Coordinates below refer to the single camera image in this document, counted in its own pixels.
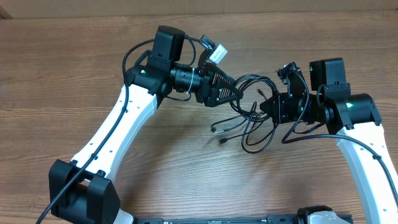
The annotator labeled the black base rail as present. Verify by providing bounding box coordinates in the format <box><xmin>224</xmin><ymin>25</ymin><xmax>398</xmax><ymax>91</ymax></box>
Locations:
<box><xmin>133</xmin><ymin>205</ymin><xmax>354</xmax><ymax>224</ymax></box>

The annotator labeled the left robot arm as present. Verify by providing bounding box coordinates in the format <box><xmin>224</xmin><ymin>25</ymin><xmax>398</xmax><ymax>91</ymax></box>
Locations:
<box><xmin>44</xmin><ymin>26</ymin><xmax>243</xmax><ymax>223</ymax></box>

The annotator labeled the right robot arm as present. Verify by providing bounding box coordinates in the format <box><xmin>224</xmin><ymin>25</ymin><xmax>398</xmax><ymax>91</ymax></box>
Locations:
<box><xmin>260</xmin><ymin>58</ymin><xmax>397</xmax><ymax>223</ymax></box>

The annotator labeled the black USB cable bundle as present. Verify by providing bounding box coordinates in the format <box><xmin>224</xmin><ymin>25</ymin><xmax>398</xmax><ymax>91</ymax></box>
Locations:
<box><xmin>210</xmin><ymin>73</ymin><xmax>280</xmax><ymax>155</ymax></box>

